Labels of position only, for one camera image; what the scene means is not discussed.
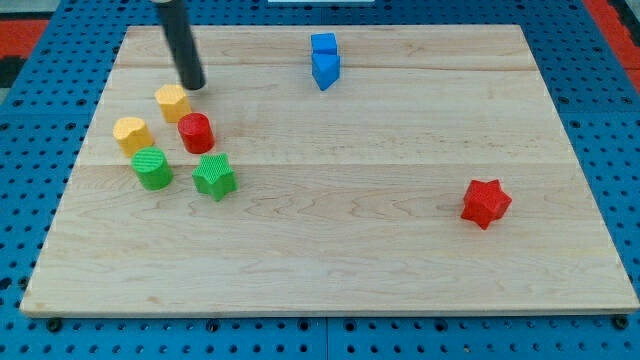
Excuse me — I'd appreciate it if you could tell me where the wooden board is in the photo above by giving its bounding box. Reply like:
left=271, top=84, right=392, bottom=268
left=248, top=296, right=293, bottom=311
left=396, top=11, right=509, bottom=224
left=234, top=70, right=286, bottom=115
left=21, top=25, right=639, bottom=318

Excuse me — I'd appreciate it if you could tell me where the blue cube block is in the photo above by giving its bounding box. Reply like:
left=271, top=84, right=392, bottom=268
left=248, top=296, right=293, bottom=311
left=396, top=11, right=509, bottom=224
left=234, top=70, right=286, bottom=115
left=310, top=33, right=338, bottom=55

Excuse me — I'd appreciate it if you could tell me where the red star block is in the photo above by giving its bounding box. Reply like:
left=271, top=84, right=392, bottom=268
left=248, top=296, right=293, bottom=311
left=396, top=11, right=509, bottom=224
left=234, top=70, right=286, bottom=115
left=460, top=179, right=512, bottom=230

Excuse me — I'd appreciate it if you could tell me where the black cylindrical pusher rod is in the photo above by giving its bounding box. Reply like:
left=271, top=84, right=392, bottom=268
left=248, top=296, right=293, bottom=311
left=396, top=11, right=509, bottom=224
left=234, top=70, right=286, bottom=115
left=152, top=0, right=206, bottom=90

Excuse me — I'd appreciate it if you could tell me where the green star block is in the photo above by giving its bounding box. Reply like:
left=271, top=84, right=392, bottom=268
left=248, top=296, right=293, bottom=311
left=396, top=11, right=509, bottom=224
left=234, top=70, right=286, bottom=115
left=192, top=153, right=238, bottom=202

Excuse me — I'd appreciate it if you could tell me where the green cylinder block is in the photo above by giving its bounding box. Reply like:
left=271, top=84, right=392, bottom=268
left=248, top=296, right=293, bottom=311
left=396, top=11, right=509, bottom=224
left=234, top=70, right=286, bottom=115
left=131, top=146, right=173, bottom=191

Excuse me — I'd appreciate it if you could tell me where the yellow heart block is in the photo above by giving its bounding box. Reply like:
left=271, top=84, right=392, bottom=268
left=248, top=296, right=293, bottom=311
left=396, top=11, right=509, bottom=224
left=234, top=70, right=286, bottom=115
left=112, top=117, right=154, bottom=158

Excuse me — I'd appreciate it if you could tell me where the red cylinder block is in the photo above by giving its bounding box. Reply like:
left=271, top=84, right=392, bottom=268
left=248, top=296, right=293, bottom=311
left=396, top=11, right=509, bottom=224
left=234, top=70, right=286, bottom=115
left=177, top=112, right=215, bottom=154

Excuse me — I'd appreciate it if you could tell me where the blue triangular block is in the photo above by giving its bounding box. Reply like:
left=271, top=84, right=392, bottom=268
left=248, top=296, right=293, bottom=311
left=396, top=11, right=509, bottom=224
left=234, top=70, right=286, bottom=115
left=311, top=53, right=341, bottom=91

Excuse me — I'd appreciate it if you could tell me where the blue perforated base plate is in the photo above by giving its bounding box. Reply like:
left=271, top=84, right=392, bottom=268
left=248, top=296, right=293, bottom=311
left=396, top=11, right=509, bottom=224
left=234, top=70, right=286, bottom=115
left=1, top=1, right=639, bottom=359

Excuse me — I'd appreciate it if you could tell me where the yellow hexagon block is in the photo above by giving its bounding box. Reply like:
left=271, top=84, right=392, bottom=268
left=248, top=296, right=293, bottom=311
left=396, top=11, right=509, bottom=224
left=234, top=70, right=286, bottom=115
left=154, top=84, right=192, bottom=123

